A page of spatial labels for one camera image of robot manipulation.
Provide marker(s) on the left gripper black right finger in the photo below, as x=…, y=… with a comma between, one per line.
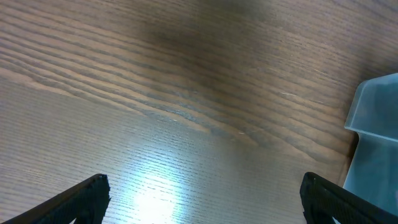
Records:
x=326, y=203

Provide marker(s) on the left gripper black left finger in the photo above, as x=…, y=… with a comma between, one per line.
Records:
x=85, y=202

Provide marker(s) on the clear plastic storage bin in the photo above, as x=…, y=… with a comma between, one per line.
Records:
x=372, y=174

